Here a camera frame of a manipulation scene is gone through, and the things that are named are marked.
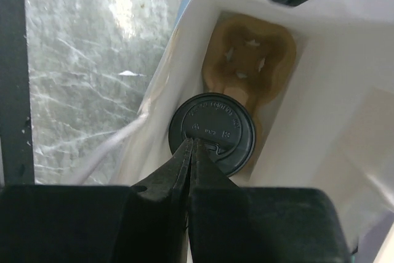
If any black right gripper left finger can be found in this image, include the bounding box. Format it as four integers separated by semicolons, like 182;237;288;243
1;139;193;262

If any separated brown cup carrier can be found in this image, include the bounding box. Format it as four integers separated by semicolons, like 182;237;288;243
201;13;298;153

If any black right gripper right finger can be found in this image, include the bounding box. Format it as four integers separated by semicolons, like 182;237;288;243
188;140;351;262

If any light blue paper bag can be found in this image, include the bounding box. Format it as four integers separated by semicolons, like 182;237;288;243
69;0;393;262

